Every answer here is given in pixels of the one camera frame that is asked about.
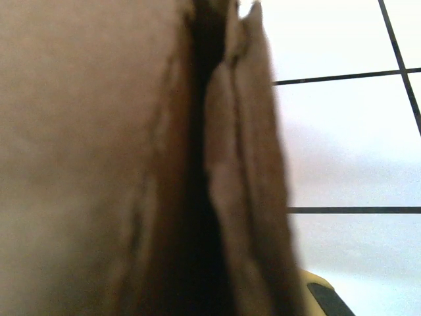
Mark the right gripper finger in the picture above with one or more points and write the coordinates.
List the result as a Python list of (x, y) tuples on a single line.
[(322, 299)]

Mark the brown cardboard paper box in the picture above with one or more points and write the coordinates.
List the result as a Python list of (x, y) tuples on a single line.
[(98, 148)]

